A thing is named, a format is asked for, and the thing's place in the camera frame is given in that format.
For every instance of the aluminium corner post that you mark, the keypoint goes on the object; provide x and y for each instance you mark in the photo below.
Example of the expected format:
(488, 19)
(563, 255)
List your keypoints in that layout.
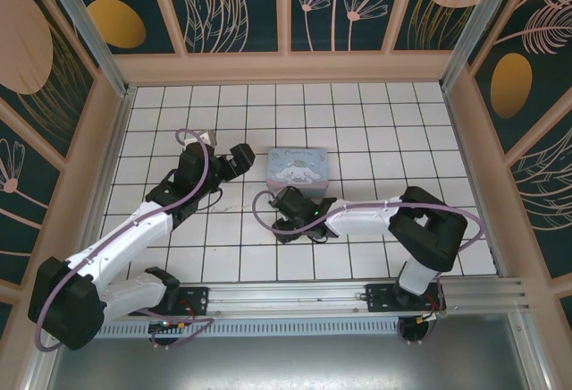
(88, 27)
(469, 27)

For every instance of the blue cartoon tin box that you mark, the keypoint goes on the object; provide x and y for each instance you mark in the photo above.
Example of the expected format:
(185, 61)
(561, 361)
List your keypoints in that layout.
(297, 171)

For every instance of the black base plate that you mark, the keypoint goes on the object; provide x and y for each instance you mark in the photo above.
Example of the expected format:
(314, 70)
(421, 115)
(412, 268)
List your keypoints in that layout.
(380, 300)
(196, 300)

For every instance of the grey metal sheet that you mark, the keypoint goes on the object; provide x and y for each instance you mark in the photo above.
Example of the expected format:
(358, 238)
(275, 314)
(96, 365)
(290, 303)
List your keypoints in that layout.
(286, 363)

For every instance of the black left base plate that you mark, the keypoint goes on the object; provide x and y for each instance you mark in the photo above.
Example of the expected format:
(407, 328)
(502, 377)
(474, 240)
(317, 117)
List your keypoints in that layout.
(196, 300)

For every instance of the aluminium mounting rail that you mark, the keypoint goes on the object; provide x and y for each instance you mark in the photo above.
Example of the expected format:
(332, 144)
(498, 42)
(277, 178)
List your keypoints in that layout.
(286, 297)

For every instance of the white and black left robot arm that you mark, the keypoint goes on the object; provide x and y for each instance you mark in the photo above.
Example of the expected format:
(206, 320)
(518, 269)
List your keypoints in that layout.
(134, 229)

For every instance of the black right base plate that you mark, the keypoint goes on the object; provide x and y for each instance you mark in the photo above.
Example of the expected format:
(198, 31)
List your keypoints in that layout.
(380, 300)

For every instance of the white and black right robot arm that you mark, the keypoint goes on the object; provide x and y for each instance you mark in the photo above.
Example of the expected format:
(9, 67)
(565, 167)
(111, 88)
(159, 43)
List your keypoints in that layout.
(357, 222)

